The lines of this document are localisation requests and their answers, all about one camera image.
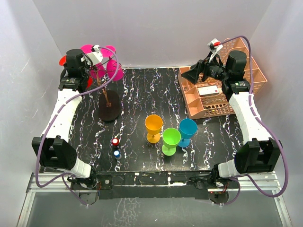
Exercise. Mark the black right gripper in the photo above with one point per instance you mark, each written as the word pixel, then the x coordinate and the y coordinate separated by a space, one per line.
pixel 192 75

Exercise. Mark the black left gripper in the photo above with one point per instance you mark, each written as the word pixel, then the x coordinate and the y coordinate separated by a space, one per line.
pixel 87 65

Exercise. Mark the pink wine glass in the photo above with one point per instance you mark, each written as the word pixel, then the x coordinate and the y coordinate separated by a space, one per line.
pixel 99 70
pixel 111 66

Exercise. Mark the red wine glass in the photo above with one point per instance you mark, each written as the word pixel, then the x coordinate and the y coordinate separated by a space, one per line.
pixel 62 61

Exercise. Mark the blue wine glass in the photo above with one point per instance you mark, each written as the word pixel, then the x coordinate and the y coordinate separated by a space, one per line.
pixel 187 129

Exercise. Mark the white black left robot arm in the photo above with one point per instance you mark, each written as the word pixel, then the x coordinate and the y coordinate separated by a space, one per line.
pixel 52 148

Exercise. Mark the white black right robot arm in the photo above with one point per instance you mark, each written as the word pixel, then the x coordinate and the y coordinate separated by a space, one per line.
pixel 260 151

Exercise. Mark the orange wine glass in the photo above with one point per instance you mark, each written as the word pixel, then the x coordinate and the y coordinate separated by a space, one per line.
pixel 153 125

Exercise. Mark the green wine glass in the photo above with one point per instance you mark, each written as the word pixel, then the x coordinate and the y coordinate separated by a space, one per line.
pixel 171 138

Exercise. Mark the white red box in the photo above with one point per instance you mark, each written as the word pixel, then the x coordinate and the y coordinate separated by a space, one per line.
pixel 209 91

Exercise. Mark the peach plastic file organizer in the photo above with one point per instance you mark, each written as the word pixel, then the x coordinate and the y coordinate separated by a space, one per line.
pixel 217 105

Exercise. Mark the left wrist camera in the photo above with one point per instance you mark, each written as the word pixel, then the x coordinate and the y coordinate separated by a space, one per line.
pixel 93 54

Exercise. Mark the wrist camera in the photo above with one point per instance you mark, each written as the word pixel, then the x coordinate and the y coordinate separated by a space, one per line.
pixel 215 46
pixel 93 54

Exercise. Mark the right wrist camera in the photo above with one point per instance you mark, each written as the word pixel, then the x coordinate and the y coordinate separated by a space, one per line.
pixel 215 46

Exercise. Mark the copper wire wine glass rack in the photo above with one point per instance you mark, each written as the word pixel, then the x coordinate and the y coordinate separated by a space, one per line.
pixel 109 104

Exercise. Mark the aluminium base frame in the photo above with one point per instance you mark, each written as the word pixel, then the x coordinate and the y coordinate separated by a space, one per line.
pixel 153 199

